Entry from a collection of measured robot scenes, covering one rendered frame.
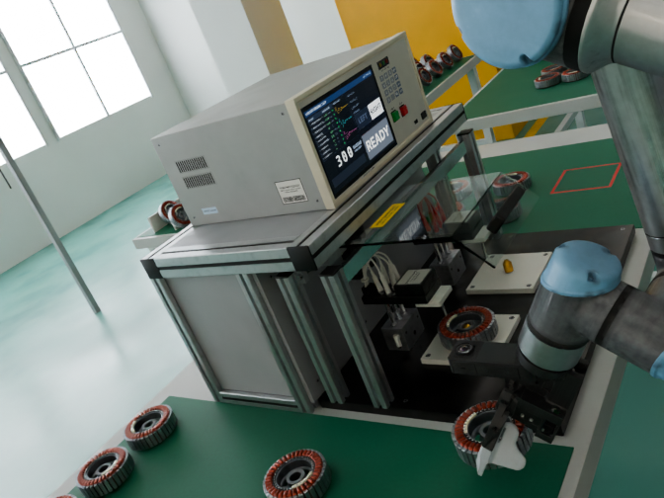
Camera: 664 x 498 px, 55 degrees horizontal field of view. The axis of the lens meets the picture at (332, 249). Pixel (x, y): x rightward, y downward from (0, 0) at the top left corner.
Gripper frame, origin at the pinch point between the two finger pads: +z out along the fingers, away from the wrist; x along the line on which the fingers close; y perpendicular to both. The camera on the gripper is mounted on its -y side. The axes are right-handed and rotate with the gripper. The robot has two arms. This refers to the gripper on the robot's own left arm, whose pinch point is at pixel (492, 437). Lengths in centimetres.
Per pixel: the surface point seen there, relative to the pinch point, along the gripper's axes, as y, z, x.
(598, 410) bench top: 12.1, 0.4, 14.7
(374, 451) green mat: -16.5, 16.6, -1.2
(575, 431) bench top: 10.2, 1.5, 9.6
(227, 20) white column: -309, 99, 317
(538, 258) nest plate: -8, 8, 57
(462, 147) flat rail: -33, -6, 66
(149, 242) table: -174, 110, 95
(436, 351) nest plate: -16.5, 12.9, 22.5
